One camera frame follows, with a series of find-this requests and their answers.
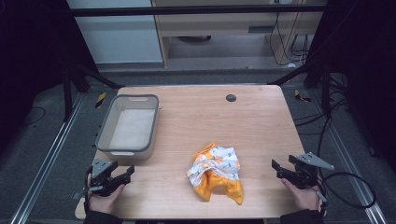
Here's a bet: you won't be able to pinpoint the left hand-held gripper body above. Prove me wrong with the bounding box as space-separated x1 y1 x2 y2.
72 158 120 201

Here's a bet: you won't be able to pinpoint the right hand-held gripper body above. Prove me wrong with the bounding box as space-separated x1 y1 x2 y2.
288 151 336 190

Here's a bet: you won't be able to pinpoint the person's right hand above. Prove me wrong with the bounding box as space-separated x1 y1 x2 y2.
281 178 324 213

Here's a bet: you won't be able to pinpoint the person's left hand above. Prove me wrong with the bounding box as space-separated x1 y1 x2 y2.
87 173 126 216

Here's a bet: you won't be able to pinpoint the grey rimmed white plastic basket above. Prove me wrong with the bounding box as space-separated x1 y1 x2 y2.
94 93 161 162

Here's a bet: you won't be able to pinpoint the orange and white patterned cloth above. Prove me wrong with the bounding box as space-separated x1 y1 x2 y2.
186 142 245 206

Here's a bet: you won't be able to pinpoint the yellow and black tape strip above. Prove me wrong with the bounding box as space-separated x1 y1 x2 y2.
293 89 312 104
94 91 107 109

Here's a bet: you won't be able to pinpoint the black metal stand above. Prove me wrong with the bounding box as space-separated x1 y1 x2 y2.
61 59 125 123
268 55 333 119

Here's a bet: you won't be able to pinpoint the dark curtain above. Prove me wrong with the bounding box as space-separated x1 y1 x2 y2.
303 0 396 175
0 0 101 150

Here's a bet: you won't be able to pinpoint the white cabinet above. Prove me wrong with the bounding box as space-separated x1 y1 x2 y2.
65 0 164 65

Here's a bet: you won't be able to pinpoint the light wooden desk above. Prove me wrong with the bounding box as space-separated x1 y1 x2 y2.
150 0 328 69

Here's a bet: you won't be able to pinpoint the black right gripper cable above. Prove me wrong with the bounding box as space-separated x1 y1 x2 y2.
315 171 377 216

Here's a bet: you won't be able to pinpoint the metal floor rail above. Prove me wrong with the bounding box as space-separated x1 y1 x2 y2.
311 89 389 224
8 92 86 224

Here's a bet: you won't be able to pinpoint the black floor cables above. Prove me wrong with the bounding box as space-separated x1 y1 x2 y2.
292 73 356 158

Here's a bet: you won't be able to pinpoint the thin black floor cable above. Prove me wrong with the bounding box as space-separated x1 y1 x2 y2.
20 105 47 127

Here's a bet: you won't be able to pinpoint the black cables under desk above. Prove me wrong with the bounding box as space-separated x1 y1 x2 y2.
268 10 313 67

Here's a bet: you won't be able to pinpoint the black horizontal frame bar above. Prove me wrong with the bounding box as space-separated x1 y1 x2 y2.
68 3 329 18

